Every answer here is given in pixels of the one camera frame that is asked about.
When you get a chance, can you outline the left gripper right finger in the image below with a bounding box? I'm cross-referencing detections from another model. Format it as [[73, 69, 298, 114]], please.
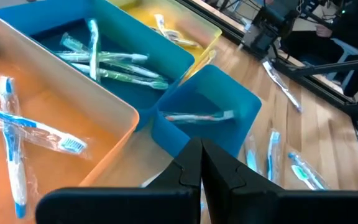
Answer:
[[201, 138, 358, 224]]

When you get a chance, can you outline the small teal plastic bin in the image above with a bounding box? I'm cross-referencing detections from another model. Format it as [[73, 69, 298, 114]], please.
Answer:
[[150, 63, 263, 158]]

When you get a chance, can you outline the large teal plastic bin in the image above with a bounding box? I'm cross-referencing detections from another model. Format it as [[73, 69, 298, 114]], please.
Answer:
[[0, 0, 196, 131]]

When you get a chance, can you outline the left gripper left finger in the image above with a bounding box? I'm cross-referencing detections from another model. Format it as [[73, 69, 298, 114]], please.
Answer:
[[35, 138, 203, 224]]

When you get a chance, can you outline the red toothbrush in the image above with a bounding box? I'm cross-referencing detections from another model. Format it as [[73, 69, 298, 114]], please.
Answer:
[[160, 109, 236, 125]]

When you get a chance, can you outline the person's hand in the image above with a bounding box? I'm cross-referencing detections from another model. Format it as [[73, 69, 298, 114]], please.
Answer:
[[314, 24, 334, 39]]

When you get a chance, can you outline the orange plastic bin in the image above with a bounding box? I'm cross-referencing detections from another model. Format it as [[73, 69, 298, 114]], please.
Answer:
[[0, 12, 141, 224]]

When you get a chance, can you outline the white chair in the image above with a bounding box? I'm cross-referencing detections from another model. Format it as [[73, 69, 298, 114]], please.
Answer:
[[324, 37, 358, 82]]

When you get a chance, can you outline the yellow plastic bin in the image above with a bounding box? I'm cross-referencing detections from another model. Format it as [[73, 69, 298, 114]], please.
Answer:
[[107, 0, 223, 83]]

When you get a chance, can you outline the wrapped orange toothbrush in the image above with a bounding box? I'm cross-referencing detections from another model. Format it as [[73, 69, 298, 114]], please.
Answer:
[[197, 49, 218, 68]]

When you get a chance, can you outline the person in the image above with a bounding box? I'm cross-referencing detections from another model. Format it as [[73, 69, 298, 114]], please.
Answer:
[[280, 0, 358, 99]]

